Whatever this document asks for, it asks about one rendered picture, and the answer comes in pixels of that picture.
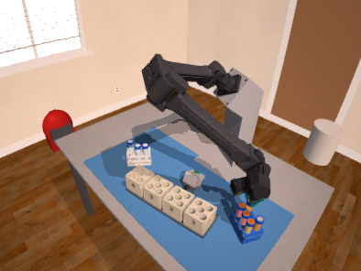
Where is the blue-capped graduated tube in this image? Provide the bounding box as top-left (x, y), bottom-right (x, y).
top-left (135, 144), bottom-right (142, 161)

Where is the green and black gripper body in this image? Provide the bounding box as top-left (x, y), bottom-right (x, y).
top-left (246, 190), bottom-right (262, 201)

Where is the blue tube rack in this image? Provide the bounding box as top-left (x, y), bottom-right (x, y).
top-left (229, 210), bottom-right (264, 244)

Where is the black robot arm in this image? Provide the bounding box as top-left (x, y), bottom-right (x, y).
top-left (142, 53), bottom-right (271, 198)

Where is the blue table mat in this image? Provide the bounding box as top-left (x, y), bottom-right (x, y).
top-left (83, 127), bottom-right (295, 271)

